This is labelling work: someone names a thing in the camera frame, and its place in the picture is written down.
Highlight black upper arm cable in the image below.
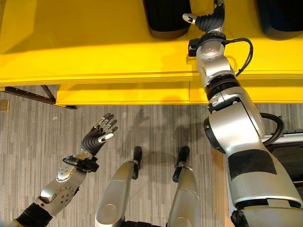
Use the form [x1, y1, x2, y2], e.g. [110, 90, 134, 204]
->
[259, 113, 285, 144]

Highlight yellow shelf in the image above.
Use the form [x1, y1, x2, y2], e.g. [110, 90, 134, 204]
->
[0, 0, 303, 106]

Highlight dark metal shelf brace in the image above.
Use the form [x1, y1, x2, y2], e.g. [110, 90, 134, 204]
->
[4, 84, 78, 110]

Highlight silver robot leg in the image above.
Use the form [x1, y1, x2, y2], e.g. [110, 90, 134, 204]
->
[166, 146, 200, 227]
[94, 146, 143, 227]

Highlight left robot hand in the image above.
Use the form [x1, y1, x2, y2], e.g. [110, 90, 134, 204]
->
[80, 113, 118, 155]

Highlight black wrist camera clamp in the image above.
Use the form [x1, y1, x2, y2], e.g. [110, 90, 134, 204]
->
[188, 33, 228, 57]
[62, 155, 100, 174]

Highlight black right wrist camera clamp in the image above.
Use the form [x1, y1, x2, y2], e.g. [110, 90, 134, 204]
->
[188, 33, 228, 57]

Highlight black robot torso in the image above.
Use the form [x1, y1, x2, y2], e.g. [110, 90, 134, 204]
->
[122, 219, 171, 227]

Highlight black left wrist camera clamp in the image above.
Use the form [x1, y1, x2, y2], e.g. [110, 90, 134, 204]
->
[62, 155, 100, 174]

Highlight black sole-shaped part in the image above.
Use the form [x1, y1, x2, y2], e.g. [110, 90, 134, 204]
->
[143, 0, 193, 40]
[256, 0, 303, 40]

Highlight silver right robot leg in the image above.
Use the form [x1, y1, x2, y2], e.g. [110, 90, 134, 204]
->
[166, 146, 200, 227]

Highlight light wooden table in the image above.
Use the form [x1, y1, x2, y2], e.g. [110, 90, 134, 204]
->
[211, 146, 233, 227]

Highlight silver left robot leg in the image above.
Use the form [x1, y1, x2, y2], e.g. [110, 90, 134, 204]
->
[94, 146, 143, 227]

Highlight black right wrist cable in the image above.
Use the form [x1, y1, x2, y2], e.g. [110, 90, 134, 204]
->
[224, 38, 254, 77]

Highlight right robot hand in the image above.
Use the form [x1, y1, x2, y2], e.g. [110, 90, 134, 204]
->
[182, 0, 226, 34]

